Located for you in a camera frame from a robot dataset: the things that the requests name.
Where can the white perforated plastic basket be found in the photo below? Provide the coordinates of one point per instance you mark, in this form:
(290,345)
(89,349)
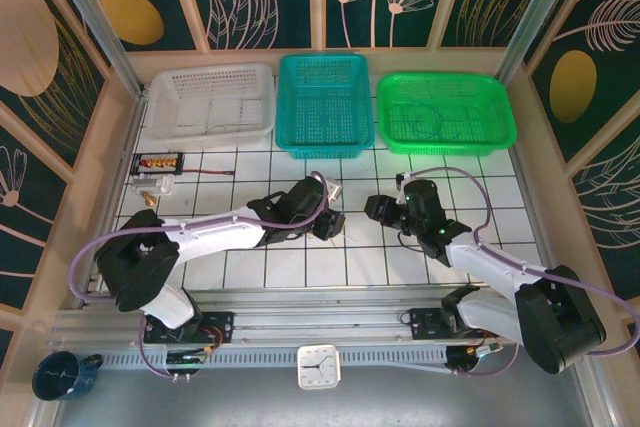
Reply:
(215,139)

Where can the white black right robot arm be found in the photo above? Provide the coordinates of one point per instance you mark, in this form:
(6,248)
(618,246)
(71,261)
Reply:
(490,267)

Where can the dark blue mug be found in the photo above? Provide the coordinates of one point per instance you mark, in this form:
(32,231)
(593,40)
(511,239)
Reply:
(55,377)

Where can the green perforated plastic basket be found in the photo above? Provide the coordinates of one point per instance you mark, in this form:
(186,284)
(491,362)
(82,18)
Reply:
(445,147)

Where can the teal perforated plastic basket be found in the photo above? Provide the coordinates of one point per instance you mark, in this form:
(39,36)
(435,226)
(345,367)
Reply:
(320,149)

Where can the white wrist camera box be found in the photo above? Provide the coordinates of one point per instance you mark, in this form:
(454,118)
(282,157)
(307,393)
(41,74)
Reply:
(336,191)
(404,179)

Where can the aluminium frame post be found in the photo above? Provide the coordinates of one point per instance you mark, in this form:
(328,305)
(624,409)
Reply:
(98,27)
(536,17)

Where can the brass fitting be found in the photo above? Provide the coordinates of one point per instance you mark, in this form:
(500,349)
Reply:
(149,199)

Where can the white plastic block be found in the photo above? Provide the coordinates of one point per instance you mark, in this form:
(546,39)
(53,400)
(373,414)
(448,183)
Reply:
(155,185)

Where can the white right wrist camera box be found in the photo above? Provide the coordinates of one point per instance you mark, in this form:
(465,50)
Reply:
(404,179)

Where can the aluminium front rail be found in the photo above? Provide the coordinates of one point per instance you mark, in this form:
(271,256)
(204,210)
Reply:
(325,319)

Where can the black board with yellow connectors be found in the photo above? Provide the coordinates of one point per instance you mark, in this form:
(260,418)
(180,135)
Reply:
(157,163)

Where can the white square analog clock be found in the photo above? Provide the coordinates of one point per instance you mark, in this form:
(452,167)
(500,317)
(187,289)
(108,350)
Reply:
(319,367)

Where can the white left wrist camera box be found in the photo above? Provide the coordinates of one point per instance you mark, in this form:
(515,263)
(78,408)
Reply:
(336,191)

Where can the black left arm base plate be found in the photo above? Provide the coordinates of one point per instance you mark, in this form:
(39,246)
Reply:
(222,327)

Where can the grey metal shelf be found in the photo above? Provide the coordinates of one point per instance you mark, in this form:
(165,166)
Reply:
(200,402)

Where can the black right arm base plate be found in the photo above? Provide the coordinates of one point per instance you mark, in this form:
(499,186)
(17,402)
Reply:
(425,324)

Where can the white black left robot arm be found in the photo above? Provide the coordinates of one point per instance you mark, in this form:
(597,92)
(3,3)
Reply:
(215,234)

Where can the small black controller board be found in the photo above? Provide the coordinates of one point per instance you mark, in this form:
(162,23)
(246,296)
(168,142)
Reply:
(187,359)
(480,351)

